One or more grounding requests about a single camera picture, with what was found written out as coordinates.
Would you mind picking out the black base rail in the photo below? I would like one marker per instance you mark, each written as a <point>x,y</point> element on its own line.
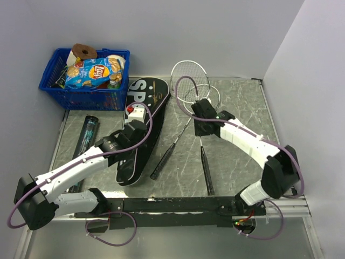
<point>175,211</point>

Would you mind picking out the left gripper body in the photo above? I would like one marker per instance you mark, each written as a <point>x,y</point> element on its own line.
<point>131,151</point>

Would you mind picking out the aluminium frame rail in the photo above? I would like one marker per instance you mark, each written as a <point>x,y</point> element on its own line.
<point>289,207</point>

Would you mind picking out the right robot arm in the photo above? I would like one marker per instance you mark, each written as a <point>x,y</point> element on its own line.
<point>279,164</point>

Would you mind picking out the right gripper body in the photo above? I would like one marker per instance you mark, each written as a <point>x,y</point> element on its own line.
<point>200,130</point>

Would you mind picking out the black shuttlecock tube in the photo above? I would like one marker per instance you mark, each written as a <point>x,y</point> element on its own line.
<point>87,135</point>

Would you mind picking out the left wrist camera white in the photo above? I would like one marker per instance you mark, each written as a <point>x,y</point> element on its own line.
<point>136,113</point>

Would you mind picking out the blue plastic basket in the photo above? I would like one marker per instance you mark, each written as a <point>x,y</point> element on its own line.
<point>94,99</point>

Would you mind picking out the brown chocolate donut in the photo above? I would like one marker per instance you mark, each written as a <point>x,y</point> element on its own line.
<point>84,52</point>

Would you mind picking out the blue Lays chip bag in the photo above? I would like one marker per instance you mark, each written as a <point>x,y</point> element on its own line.
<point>94,72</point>

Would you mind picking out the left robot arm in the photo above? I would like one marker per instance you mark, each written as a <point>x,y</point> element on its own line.
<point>39,200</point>

